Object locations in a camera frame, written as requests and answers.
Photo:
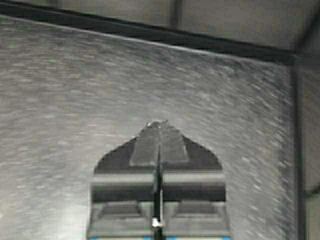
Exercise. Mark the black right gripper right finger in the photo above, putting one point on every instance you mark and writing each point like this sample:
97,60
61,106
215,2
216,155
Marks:
193,186

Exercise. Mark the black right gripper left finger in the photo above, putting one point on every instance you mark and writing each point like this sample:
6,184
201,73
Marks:
122,189

